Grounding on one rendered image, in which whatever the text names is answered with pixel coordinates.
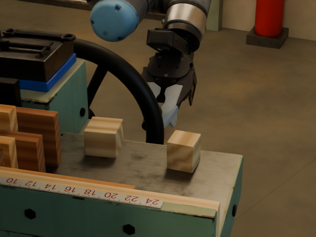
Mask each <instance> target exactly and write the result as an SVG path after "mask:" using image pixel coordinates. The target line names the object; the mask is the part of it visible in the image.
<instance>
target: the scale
mask: <svg viewBox="0 0 316 237"><path fill-rule="evenodd" d="M0 185H2V186H9V187H15V188H22V189H28V190H36V191H43V192H49V193H55V194H62V195H68V196H75V197H81V198H89V199H96V200H102V201H109V202H115V203H122V204H128V205H137V206H143V207H149V208H156V209H161V207H162V205H163V202H164V200H159V199H152V198H146V197H137V196H131V195H124V194H118V193H111V192H104V191H98V190H89V189H83V188H76V187H69V186H63V185H56V184H50V183H43V182H34V181H28V180H21V179H15V178H8V177H2V176H0Z"/></svg>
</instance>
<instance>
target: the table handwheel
mask: <svg viewBox="0 0 316 237"><path fill-rule="evenodd" d="M73 48H74V53H76V57H77V58H80V59H84V60H87V61H90V62H92V63H95V64H97V65H98V66H97V68H96V70H95V72H94V74H93V76H92V78H91V81H90V83H89V85H88V87H87V101H88V119H91V118H92V117H95V114H94V113H93V111H92V110H91V109H90V108H89V107H90V105H91V103H92V101H93V99H94V96H95V94H96V92H97V90H98V88H99V86H100V84H101V83H102V81H103V79H104V77H105V75H106V73H107V71H109V72H110V73H111V74H113V75H114V76H115V77H117V78H118V79H119V80H120V81H121V82H122V83H123V84H124V85H125V86H126V87H127V89H128V90H129V91H130V92H131V94H132V95H133V97H134V98H135V100H136V101H137V103H138V105H139V107H140V109H141V112H142V115H143V118H144V122H145V128H146V143H153V144H161V145H164V136H165V135H164V123H163V118H162V114H161V110H160V107H159V104H158V102H157V100H156V98H155V96H154V94H153V92H152V90H151V88H150V87H149V85H148V84H147V82H146V81H145V79H144V78H143V77H142V76H141V74H140V73H139V72H138V71H137V70H136V69H135V68H134V67H133V66H132V65H131V64H130V63H128V62H127V61H126V60H125V59H123V58H122V57H121V56H119V55H118V54H116V53H114V52H113V51H111V50H109V49H107V48H105V47H103V46H101V45H98V44H96V43H93V42H90V41H87V40H83V39H77V38H76V39H75V40H74V41H73Z"/></svg>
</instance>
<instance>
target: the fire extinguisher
mask: <svg viewBox="0 0 316 237"><path fill-rule="evenodd" d="M283 9H284V0H256V13H255V26H254V27H253V28H252V29H251V30H250V32H249V33H248V34H247V36H246V44H249V45H256V46H262V47H271V48H277V49H280V48H281V46H282V45H283V43H284V42H285V41H286V39H287V38H288V33H289V28H284V27H282V20H283Z"/></svg>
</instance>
